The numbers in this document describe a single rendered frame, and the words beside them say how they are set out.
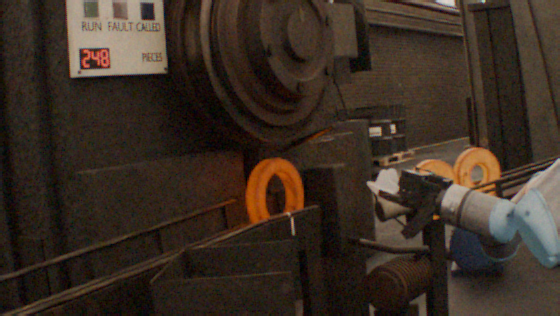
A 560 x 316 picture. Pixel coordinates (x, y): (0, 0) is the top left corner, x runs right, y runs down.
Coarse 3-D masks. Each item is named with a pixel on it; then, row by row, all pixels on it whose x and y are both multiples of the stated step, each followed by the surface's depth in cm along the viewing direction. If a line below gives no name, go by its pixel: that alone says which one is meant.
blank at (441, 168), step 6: (426, 162) 184; (432, 162) 184; (438, 162) 185; (444, 162) 186; (414, 168) 185; (426, 168) 184; (432, 168) 184; (438, 168) 185; (444, 168) 185; (450, 168) 186; (438, 174) 185; (444, 174) 185; (450, 174) 186; (456, 180) 187
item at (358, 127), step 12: (360, 120) 442; (348, 132) 431; (360, 132) 438; (360, 144) 438; (360, 156) 437; (360, 168) 436; (360, 180) 436; (372, 192) 452; (372, 204) 449; (372, 216) 447; (372, 228) 446; (372, 240) 445; (372, 252) 444
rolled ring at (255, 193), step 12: (264, 168) 158; (276, 168) 162; (288, 168) 165; (252, 180) 157; (264, 180) 158; (288, 180) 167; (300, 180) 169; (252, 192) 156; (264, 192) 158; (288, 192) 169; (300, 192) 169; (252, 204) 156; (264, 204) 157; (288, 204) 168; (300, 204) 168; (252, 216) 157; (264, 216) 157
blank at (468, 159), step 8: (464, 152) 190; (472, 152) 188; (480, 152) 189; (488, 152) 190; (464, 160) 187; (472, 160) 188; (480, 160) 189; (488, 160) 190; (496, 160) 191; (456, 168) 188; (464, 168) 187; (488, 168) 190; (496, 168) 191; (456, 176) 187; (464, 176) 187; (488, 176) 190; (496, 176) 191; (464, 184) 188; (472, 184) 188
